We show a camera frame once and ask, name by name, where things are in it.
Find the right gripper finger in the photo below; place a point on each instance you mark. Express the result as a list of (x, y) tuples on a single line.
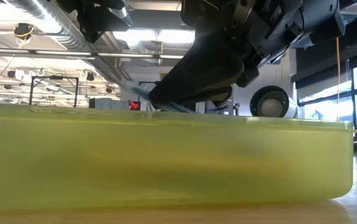
[(218, 99), (203, 71)]

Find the blue pen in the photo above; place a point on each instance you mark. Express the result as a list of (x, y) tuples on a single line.
[(140, 92)]

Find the translucent yellow-green supply box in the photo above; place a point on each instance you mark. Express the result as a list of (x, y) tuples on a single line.
[(165, 161)]

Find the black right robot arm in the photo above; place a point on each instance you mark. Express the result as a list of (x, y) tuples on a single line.
[(321, 18)]

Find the long ceiling light bar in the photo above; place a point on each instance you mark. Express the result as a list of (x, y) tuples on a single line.
[(66, 53)]

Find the red lit sign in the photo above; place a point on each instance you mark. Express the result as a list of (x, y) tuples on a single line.
[(134, 105)]

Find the black round ceiling fixture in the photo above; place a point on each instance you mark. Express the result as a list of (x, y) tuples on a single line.
[(22, 30)]

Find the black metal stand frame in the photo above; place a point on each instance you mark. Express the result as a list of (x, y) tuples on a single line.
[(55, 77)]

